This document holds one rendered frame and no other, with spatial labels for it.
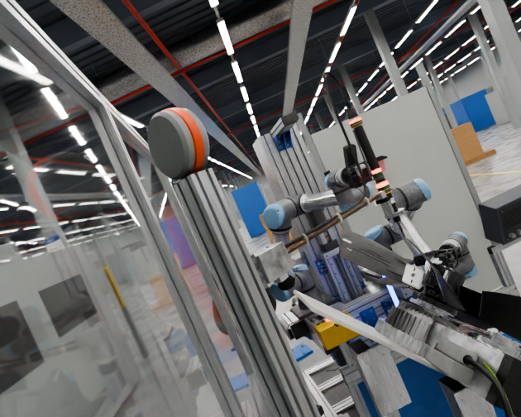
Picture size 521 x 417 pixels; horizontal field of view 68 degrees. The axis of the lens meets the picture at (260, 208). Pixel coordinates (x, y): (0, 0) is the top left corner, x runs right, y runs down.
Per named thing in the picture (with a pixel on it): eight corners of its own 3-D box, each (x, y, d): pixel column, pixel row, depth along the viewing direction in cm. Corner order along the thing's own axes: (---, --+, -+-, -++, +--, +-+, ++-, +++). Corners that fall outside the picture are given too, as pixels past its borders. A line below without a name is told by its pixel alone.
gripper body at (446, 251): (449, 253, 147) (458, 242, 156) (427, 255, 153) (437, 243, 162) (454, 271, 148) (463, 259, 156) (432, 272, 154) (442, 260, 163)
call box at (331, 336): (328, 354, 164) (318, 331, 163) (322, 346, 173) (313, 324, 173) (361, 337, 165) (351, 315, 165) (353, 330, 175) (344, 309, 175)
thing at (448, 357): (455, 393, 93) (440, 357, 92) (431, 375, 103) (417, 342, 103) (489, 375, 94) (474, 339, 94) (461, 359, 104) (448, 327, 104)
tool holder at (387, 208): (397, 218, 129) (385, 191, 129) (379, 222, 135) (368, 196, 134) (408, 209, 135) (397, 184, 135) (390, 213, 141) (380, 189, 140)
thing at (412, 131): (400, 358, 320) (294, 114, 314) (397, 356, 325) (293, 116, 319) (521, 296, 334) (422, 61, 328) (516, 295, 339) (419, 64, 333)
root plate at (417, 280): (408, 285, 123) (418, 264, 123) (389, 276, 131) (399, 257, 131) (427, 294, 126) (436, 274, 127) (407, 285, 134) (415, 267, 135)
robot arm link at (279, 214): (303, 294, 208) (298, 198, 190) (286, 308, 198) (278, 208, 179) (286, 288, 216) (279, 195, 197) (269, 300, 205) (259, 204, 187)
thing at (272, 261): (268, 289, 88) (253, 255, 88) (250, 291, 93) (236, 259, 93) (295, 270, 95) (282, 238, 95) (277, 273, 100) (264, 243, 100)
